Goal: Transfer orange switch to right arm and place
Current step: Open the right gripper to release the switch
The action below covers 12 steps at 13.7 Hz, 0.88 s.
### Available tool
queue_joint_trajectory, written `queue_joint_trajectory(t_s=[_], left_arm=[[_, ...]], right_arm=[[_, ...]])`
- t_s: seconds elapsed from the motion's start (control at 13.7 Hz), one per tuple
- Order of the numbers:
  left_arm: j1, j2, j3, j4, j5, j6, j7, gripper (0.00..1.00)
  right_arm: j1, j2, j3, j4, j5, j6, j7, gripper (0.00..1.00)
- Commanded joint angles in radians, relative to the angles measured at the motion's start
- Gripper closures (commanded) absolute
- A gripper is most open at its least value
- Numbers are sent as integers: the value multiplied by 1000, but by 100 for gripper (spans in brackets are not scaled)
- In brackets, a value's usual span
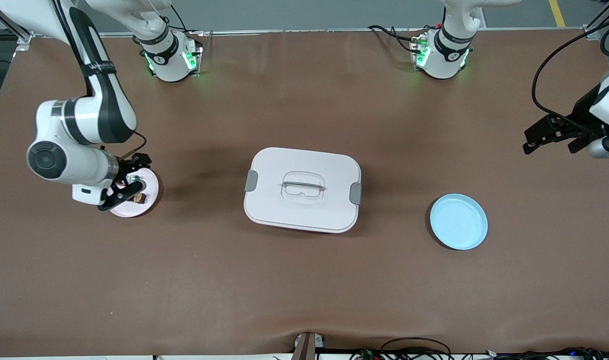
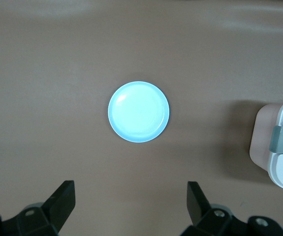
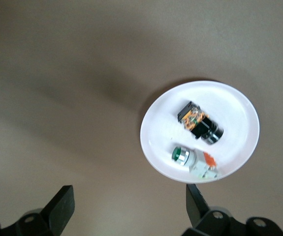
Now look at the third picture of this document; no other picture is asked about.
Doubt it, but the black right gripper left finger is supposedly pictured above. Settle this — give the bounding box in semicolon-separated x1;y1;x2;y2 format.
0;185;76;236

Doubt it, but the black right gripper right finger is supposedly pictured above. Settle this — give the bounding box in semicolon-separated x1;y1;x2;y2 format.
185;184;283;236

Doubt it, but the black orange switch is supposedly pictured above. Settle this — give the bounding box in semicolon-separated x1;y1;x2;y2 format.
177;100;224;146

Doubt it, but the green white push button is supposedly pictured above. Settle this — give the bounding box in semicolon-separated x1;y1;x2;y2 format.
171;145;222;180

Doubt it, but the pale pink round plate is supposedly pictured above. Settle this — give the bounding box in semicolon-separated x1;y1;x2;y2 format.
139;81;261;184

